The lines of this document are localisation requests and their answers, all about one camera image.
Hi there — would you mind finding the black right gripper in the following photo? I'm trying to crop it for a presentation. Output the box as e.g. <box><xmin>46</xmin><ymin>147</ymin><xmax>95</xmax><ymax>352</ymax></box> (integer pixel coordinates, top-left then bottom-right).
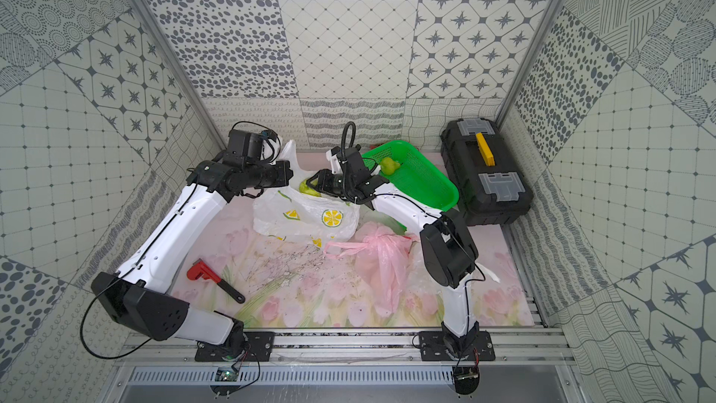
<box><xmin>306</xmin><ymin>169</ymin><xmax>354</xmax><ymax>199</ymax></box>

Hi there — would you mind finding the green pear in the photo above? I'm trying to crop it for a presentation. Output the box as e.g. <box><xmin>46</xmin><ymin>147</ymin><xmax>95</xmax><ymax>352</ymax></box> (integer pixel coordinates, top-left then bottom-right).
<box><xmin>380</xmin><ymin>157</ymin><xmax>401</xmax><ymax>176</ymax></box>
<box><xmin>298</xmin><ymin>179</ymin><xmax>322</xmax><ymax>198</ymax></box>

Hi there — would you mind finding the pink patterned plastic bag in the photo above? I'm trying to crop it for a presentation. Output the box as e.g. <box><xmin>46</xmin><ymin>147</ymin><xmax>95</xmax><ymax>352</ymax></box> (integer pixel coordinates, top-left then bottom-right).
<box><xmin>324</xmin><ymin>222</ymin><xmax>417</xmax><ymax>316</ymax></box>

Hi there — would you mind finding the white lemon print bag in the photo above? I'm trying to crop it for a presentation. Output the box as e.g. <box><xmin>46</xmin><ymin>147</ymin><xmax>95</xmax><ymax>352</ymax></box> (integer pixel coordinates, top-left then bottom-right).
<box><xmin>405</xmin><ymin>250</ymin><xmax>503</xmax><ymax>317</ymax></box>

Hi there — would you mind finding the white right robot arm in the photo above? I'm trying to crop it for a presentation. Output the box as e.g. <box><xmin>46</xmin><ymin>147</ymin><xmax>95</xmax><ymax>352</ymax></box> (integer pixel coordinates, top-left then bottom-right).
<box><xmin>306</xmin><ymin>169</ymin><xmax>479</xmax><ymax>343</ymax></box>

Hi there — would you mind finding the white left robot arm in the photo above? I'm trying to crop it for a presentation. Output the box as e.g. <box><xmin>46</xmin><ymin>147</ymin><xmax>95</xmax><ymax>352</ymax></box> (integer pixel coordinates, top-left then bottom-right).
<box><xmin>91</xmin><ymin>160</ymin><xmax>294</xmax><ymax>357</ymax></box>

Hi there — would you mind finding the green pear top back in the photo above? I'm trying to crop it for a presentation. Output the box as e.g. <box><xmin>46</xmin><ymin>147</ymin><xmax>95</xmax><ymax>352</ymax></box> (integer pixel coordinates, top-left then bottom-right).
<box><xmin>380</xmin><ymin>157</ymin><xmax>401</xmax><ymax>176</ymax></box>

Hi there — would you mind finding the green plastic basket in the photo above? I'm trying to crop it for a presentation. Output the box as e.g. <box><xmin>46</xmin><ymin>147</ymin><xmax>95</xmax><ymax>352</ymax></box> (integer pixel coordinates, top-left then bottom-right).
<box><xmin>362</xmin><ymin>140</ymin><xmax>459</xmax><ymax>211</ymax></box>

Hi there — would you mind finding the floral pink table mat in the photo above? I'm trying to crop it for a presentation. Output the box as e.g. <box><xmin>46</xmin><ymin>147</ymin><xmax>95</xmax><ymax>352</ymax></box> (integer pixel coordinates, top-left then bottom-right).
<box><xmin>161</xmin><ymin>150</ymin><xmax>535</xmax><ymax>329</ymax></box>

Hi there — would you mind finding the black plastic toolbox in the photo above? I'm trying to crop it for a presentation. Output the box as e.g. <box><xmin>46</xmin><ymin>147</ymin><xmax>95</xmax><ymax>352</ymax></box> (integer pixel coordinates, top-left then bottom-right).
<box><xmin>440</xmin><ymin>118</ymin><xmax>533</xmax><ymax>226</ymax></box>

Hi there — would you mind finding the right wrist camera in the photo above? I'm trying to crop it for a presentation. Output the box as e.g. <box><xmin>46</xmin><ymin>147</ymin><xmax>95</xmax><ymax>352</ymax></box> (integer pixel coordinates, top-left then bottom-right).
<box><xmin>326</xmin><ymin>147</ymin><xmax>348</xmax><ymax>175</ymax></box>

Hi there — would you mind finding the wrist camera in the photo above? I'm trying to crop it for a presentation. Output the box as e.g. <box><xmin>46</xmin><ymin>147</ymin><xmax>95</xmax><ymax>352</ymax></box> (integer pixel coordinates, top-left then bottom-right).
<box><xmin>326</xmin><ymin>147</ymin><xmax>348</xmax><ymax>175</ymax></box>
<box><xmin>223</xmin><ymin>129</ymin><xmax>282</xmax><ymax>166</ymax></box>

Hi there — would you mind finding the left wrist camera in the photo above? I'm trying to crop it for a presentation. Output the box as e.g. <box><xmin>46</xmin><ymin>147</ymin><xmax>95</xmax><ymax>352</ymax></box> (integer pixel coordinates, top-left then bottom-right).
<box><xmin>223</xmin><ymin>129</ymin><xmax>282</xmax><ymax>166</ymax></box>

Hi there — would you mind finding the red handled tool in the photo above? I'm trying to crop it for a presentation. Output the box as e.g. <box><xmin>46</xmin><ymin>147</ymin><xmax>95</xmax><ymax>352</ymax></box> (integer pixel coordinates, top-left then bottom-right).
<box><xmin>186</xmin><ymin>259</ymin><xmax>246</xmax><ymax>304</ymax></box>

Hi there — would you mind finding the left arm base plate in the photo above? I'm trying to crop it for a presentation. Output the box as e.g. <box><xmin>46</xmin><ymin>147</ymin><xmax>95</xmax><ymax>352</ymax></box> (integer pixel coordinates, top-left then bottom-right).
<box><xmin>194</xmin><ymin>331</ymin><xmax>276</xmax><ymax>362</ymax></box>

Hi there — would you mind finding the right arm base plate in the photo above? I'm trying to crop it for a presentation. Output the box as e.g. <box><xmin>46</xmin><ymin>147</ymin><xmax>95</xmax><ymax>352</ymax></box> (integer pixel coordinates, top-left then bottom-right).
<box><xmin>417</xmin><ymin>330</ymin><xmax>496</xmax><ymax>362</ymax></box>

